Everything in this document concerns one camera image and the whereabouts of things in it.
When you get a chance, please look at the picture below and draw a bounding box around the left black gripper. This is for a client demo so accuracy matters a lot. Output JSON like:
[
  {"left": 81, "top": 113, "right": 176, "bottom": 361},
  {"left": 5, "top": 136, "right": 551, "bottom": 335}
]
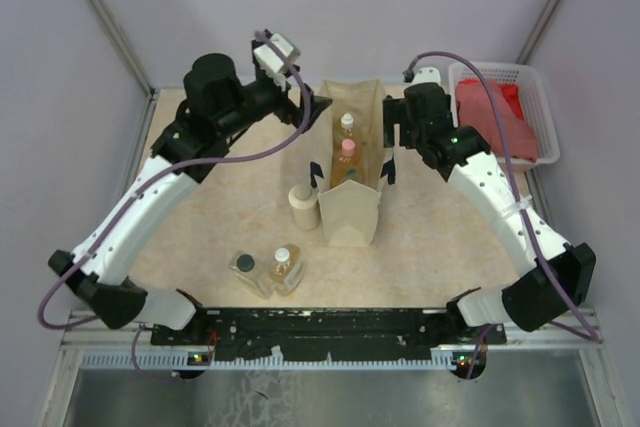
[{"left": 219, "top": 65, "right": 332, "bottom": 137}]

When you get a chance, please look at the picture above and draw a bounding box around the yellow liquid bottle white cap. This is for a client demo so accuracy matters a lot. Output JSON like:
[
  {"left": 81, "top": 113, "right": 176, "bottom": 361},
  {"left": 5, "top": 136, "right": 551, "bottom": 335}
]
[{"left": 333, "top": 113, "right": 366, "bottom": 147}]

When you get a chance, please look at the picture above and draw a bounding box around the beige canvas bag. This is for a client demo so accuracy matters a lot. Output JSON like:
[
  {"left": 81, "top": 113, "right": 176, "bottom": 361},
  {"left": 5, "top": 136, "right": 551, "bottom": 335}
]
[{"left": 308, "top": 79, "right": 395, "bottom": 247}]

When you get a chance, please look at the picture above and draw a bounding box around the pink cap orange bottle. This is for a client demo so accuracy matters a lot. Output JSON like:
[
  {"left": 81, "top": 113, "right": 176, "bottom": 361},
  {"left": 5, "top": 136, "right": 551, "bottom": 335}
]
[{"left": 330, "top": 138, "right": 366, "bottom": 189}]

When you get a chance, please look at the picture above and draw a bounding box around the clear jar teal lid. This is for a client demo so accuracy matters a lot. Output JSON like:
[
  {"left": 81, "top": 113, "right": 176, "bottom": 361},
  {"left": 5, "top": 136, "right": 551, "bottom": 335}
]
[{"left": 343, "top": 169, "right": 363, "bottom": 183}]

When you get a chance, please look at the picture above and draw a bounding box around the cream cylindrical bottle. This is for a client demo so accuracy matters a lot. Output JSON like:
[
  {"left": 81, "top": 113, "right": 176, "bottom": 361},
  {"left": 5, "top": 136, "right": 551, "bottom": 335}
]
[{"left": 288, "top": 183, "right": 320, "bottom": 231}]

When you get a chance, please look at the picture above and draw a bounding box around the amber bottle white cap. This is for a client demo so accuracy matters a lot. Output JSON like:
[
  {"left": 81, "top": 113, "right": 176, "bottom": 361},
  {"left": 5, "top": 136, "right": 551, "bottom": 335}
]
[{"left": 268, "top": 243, "right": 305, "bottom": 296}]

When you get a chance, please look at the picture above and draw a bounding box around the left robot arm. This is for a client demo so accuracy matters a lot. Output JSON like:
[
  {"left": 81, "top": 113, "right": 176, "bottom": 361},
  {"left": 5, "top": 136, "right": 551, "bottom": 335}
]
[{"left": 37, "top": 43, "right": 330, "bottom": 344}]

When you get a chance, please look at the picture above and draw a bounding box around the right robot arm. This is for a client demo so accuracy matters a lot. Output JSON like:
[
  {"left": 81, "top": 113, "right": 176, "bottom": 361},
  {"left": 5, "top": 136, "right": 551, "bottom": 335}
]
[{"left": 383, "top": 83, "right": 596, "bottom": 343}]

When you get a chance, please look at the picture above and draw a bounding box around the pink red cloth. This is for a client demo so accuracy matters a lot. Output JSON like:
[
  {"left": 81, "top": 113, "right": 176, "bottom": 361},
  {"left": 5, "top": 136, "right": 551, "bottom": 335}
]
[{"left": 455, "top": 79, "right": 538, "bottom": 162}]

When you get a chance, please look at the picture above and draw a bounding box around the white plastic basket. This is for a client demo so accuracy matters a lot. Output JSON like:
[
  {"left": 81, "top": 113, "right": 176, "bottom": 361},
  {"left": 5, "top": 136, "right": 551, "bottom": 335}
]
[{"left": 448, "top": 62, "right": 560, "bottom": 172}]

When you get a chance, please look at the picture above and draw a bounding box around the clear bottle black cap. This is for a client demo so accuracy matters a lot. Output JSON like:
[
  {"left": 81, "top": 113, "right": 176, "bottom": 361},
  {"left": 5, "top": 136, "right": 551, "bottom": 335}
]
[{"left": 229, "top": 251, "right": 276, "bottom": 299}]

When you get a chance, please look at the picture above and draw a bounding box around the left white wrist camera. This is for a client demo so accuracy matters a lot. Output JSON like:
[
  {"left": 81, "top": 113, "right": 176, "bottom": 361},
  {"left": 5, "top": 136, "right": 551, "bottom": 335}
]
[{"left": 252, "top": 30, "right": 301, "bottom": 92}]

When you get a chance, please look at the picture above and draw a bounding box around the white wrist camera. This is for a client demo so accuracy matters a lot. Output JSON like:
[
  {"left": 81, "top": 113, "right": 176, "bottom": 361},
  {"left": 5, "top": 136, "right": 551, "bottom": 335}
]
[
  {"left": 252, "top": 30, "right": 301, "bottom": 92},
  {"left": 403, "top": 66, "right": 442, "bottom": 85}
]

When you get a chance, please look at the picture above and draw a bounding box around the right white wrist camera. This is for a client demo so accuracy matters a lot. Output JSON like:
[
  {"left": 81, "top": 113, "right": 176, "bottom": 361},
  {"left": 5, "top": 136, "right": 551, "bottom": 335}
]
[{"left": 403, "top": 66, "right": 442, "bottom": 85}]

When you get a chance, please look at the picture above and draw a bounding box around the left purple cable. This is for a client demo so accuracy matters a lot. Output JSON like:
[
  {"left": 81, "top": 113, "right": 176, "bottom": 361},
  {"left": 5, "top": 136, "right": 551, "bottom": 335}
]
[{"left": 37, "top": 29, "right": 314, "bottom": 384}]

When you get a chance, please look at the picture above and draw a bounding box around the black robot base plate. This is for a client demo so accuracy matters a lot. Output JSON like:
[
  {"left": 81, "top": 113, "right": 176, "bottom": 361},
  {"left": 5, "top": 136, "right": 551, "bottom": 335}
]
[{"left": 150, "top": 308, "right": 507, "bottom": 379}]

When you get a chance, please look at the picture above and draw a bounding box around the aluminium rail frame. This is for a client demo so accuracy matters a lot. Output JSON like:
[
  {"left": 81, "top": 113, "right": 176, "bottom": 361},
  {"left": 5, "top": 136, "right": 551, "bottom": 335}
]
[{"left": 62, "top": 308, "right": 603, "bottom": 379}]

